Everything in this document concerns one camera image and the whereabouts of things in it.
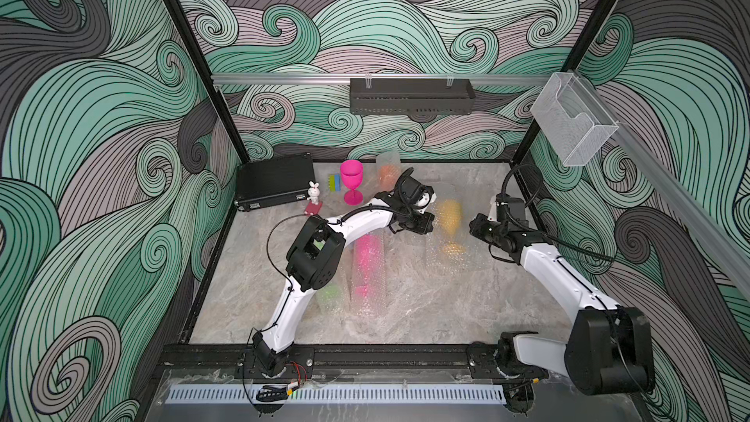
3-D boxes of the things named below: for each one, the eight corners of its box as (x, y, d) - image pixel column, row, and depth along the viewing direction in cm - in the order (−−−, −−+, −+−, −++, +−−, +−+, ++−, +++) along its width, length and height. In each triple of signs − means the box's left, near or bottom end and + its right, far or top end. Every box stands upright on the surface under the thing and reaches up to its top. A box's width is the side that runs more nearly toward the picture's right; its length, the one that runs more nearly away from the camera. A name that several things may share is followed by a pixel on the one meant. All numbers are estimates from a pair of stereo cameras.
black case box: (235, 213, 106) (228, 202, 101) (244, 168, 121) (239, 157, 116) (314, 204, 108) (312, 194, 103) (313, 161, 124) (311, 150, 119)
